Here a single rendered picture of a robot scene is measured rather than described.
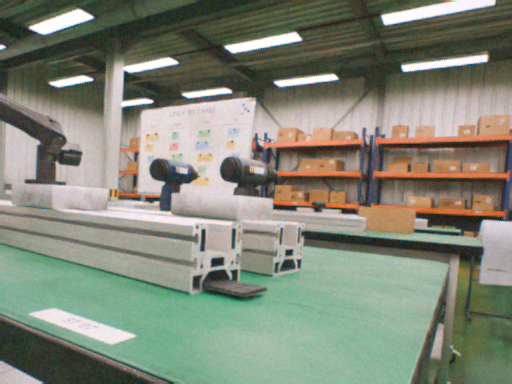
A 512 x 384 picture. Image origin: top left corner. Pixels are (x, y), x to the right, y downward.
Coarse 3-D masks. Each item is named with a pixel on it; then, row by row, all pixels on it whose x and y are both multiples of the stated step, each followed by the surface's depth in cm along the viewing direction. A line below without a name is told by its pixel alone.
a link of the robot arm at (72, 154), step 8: (56, 144) 109; (72, 144) 117; (48, 152) 110; (56, 152) 111; (64, 152) 115; (72, 152) 117; (80, 152) 118; (64, 160) 116; (72, 160) 118; (80, 160) 119
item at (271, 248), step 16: (112, 208) 89; (256, 224) 62; (272, 224) 60; (288, 224) 67; (304, 224) 68; (256, 240) 62; (272, 240) 60; (288, 240) 67; (240, 256) 64; (256, 256) 62; (272, 256) 61; (288, 256) 64; (256, 272) 62; (272, 272) 60; (288, 272) 64
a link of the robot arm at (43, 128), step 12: (0, 96) 94; (0, 108) 95; (12, 108) 96; (24, 108) 100; (0, 120) 97; (12, 120) 99; (24, 120) 100; (36, 120) 102; (48, 120) 107; (36, 132) 104; (48, 132) 105; (60, 132) 108; (48, 144) 109
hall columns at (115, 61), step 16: (112, 32) 886; (112, 48) 889; (112, 64) 890; (112, 80) 890; (112, 96) 871; (112, 112) 874; (112, 128) 878; (112, 144) 881; (112, 160) 885; (112, 176) 889; (112, 192) 890
